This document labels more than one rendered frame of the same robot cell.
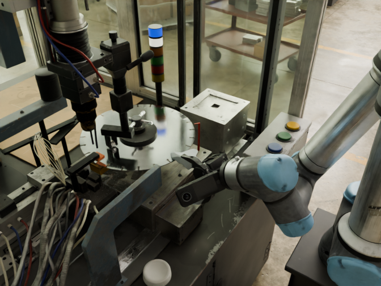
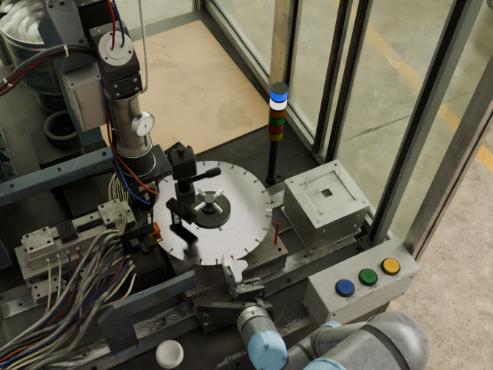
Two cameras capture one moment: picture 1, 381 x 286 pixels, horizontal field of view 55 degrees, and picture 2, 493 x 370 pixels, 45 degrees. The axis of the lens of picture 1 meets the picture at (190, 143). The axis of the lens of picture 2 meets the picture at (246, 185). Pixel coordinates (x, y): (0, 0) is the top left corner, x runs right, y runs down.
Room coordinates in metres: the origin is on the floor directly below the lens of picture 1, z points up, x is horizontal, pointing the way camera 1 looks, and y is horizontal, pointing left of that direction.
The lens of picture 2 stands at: (0.13, -0.32, 2.27)
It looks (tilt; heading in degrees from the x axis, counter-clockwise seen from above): 54 degrees down; 27
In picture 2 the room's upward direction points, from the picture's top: 2 degrees clockwise
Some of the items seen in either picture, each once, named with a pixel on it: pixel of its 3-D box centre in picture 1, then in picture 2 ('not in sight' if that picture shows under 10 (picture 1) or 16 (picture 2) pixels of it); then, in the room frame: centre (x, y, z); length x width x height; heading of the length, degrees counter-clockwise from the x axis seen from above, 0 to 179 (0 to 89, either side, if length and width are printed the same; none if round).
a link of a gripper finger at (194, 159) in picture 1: (194, 165); (232, 283); (0.70, -0.01, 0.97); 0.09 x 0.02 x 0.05; 44
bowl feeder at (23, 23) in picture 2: not in sight; (61, 56); (1.16, 0.89, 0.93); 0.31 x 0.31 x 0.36
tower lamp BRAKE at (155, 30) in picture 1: (155, 30); (279, 92); (1.17, 0.11, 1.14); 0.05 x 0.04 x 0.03; 55
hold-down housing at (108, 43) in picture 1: (118, 74); (183, 175); (0.79, 0.17, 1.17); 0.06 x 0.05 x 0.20; 136
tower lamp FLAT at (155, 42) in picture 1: (156, 40); (278, 100); (1.17, 0.11, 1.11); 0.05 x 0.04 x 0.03; 55
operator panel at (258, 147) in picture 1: (276, 155); (359, 285); (0.93, -0.28, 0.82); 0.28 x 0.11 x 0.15; 145
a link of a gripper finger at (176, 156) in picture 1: (187, 155); (235, 266); (0.75, 0.01, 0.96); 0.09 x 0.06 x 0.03; 44
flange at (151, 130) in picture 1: (137, 129); (210, 207); (0.87, 0.15, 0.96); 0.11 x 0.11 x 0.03
